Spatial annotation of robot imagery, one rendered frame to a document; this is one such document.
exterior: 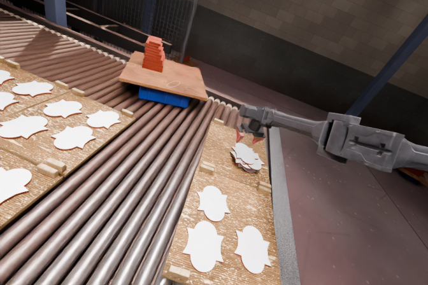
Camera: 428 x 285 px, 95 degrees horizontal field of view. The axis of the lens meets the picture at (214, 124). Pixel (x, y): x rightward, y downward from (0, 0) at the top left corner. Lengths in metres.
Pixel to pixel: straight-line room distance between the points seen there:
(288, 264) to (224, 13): 5.14
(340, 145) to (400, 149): 0.10
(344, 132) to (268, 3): 5.00
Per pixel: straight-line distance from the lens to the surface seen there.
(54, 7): 2.18
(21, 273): 0.70
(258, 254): 0.77
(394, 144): 0.49
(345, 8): 5.76
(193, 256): 0.68
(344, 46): 5.88
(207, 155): 0.95
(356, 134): 0.50
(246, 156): 0.97
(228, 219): 0.78
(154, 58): 1.34
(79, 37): 2.00
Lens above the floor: 1.55
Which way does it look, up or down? 31 degrees down
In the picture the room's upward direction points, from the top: 23 degrees clockwise
